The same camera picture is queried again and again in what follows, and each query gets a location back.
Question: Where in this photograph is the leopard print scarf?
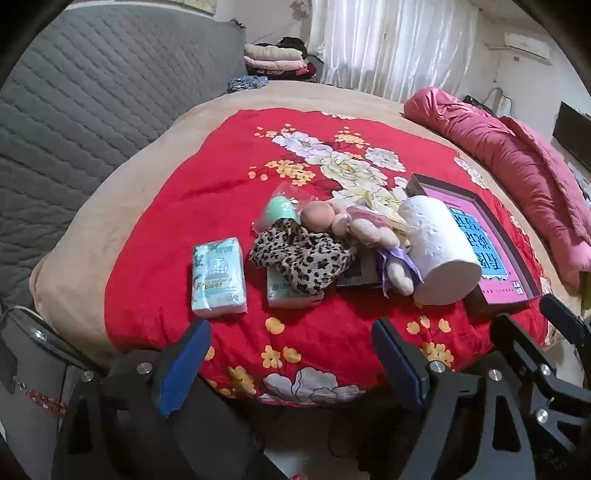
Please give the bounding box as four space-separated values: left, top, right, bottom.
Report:
248 218 356 296

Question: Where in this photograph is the white curtain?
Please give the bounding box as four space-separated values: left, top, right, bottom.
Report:
309 0 478 100

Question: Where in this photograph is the red floral blanket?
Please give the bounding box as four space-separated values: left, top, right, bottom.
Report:
104 108 555 407

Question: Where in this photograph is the white air conditioner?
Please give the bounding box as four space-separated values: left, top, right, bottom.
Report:
503 31 555 63

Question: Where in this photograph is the yellow cartoon packet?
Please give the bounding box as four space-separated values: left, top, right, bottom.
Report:
365 194 411 230

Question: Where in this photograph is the white wall cable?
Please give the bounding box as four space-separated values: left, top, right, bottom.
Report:
488 85 514 116

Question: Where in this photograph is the green white tissue pack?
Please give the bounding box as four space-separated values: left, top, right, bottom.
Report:
265 268 324 308
191 237 247 318

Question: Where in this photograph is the grey quilted headboard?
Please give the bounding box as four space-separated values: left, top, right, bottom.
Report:
0 0 247 315

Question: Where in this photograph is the black wall television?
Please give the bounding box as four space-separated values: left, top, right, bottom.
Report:
553 102 591 162

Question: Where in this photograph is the pink quilt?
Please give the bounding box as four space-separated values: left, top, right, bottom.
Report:
404 87 591 289

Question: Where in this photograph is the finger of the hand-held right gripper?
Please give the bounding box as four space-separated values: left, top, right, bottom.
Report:
491 313 591 416
539 293 591 352

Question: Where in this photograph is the white toilet paper roll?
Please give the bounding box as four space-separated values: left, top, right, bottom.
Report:
398 194 482 306

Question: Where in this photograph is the blue patterned cloth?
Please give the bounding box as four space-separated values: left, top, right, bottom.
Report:
226 75 269 95

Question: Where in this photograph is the pink book blue label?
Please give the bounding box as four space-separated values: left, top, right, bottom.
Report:
434 187 527 305

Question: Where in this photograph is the plush bear purple dress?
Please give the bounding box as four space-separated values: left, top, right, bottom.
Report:
376 240 423 297

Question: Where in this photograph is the beige bed sheet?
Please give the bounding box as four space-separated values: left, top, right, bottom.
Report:
30 78 591 370

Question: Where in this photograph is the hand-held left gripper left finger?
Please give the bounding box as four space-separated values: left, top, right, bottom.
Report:
51 318 287 480

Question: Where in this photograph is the stack of folded clothes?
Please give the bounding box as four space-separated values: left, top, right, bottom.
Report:
242 41 324 84

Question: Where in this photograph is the plush bear pink dress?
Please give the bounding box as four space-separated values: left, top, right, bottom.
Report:
330 200 402 252

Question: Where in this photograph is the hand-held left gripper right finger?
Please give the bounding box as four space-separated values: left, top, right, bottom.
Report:
372 318 578 480

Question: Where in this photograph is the green sponge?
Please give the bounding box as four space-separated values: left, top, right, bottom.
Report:
253 181 315 232

